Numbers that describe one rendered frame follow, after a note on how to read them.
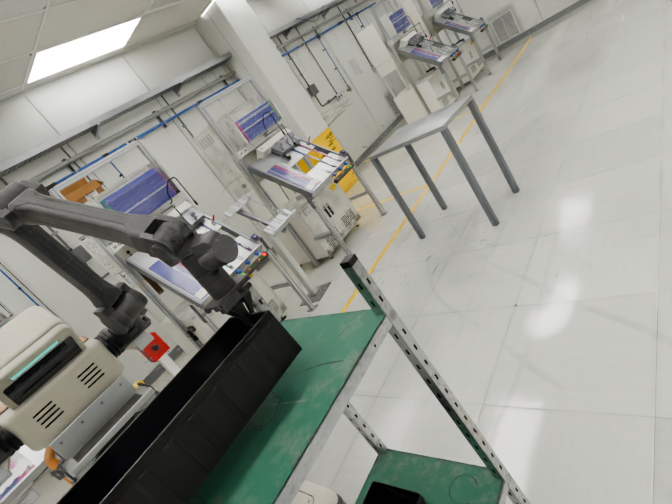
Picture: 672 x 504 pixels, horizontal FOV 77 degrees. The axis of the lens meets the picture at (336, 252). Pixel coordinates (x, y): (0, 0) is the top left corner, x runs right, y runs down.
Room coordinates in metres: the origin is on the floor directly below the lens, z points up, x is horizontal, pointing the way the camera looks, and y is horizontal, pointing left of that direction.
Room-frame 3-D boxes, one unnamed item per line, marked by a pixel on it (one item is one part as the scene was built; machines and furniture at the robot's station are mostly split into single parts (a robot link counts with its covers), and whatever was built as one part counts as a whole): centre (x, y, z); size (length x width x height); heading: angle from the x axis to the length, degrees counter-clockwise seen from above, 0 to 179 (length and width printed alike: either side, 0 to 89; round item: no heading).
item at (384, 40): (6.83, -2.65, 0.95); 1.36 x 0.82 x 1.90; 41
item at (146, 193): (3.49, 0.99, 1.52); 0.51 x 0.13 x 0.27; 131
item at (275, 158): (4.37, -0.11, 0.65); 1.01 x 0.73 x 1.29; 41
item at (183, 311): (3.54, 1.12, 0.31); 0.70 x 0.65 x 0.62; 131
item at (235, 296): (0.85, 0.24, 1.14); 0.07 x 0.07 x 0.09; 39
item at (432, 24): (7.77, -3.76, 0.95); 1.36 x 0.82 x 1.90; 41
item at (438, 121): (3.01, -1.00, 0.40); 0.70 x 0.45 x 0.80; 34
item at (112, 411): (1.05, 0.76, 0.99); 0.28 x 0.16 x 0.22; 129
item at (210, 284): (0.86, 0.24, 1.21); 0.10 x 0.07 x 0.07; 129
